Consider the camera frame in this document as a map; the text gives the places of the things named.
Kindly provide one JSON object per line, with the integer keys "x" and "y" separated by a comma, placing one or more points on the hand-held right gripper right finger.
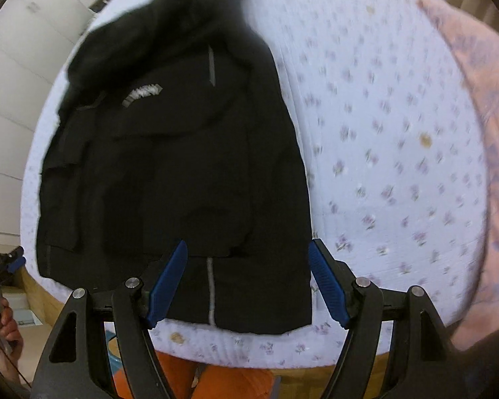
{"x": 328, "y": 286}

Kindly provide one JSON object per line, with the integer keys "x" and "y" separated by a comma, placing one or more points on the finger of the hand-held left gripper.
{"x": 16, "y": 262}

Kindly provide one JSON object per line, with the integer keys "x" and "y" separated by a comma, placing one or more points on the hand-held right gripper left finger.
{"x": 166, "y": 286}

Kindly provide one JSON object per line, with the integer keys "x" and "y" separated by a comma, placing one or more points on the black hooded jacket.
{"x": 170, "y": 166}

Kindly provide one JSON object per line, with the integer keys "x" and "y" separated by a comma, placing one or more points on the person's left hand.
{"x": 9, "y": 326}

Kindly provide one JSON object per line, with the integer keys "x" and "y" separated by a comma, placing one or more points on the white box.
{"x": 23, "y": 307}

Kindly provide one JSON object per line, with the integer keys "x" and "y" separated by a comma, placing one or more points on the person's orange pants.
{"x": 220, "y": 380}

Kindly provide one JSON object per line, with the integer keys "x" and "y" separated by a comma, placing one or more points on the bed with floral sheet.
{"x": 378, "y": 133}

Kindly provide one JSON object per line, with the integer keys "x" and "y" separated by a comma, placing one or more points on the white wardrobe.
{"x": 16, "y": 91}

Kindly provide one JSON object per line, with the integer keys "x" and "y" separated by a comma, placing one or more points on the pink pillow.
{"x": 495, "y": 133}

